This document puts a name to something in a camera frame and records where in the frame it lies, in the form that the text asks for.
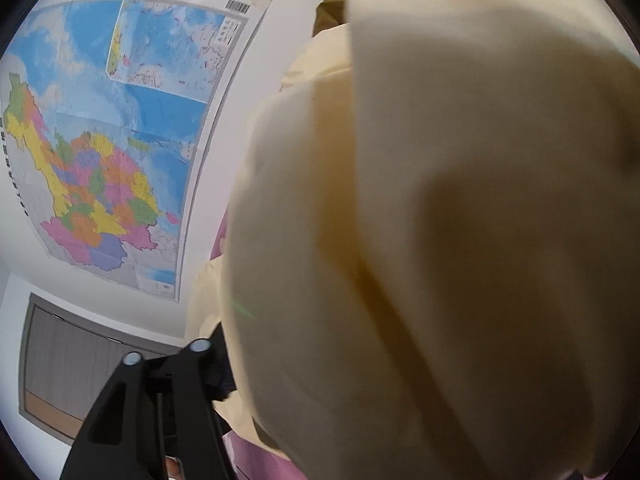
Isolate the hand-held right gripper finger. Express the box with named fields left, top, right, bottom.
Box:
left=60, top=322, right=238, bottom=480

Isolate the cream yellow shirt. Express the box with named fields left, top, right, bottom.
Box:
left=185, top=0, right=640, bottom=480

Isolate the pink flower blanket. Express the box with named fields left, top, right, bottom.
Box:
left=209, top=207, right=313, bottom=480

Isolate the grey wooden door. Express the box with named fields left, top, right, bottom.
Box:
left=17, top=292, right=173, bottom=446

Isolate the colourful wall map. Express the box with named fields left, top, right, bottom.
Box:
left=0, top=0, right=251, bottom=304

